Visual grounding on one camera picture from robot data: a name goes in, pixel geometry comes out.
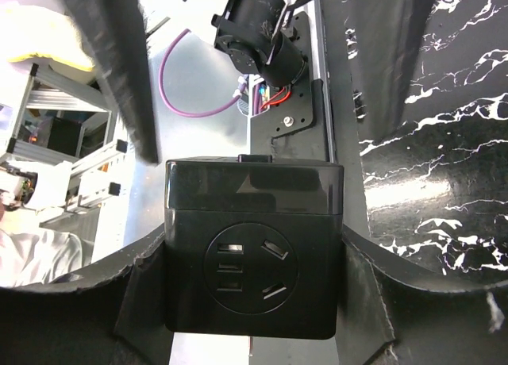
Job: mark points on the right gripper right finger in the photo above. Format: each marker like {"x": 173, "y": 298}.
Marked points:
{"x": 392, "y": 311}

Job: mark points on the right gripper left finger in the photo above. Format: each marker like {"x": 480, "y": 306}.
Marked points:
{"x": 112, "y": 311}

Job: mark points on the black plug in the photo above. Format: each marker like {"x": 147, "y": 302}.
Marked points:
{"x": 253, "y": 246}

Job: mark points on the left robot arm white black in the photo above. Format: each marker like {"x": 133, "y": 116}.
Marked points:
{"x": 251, "y": 33}

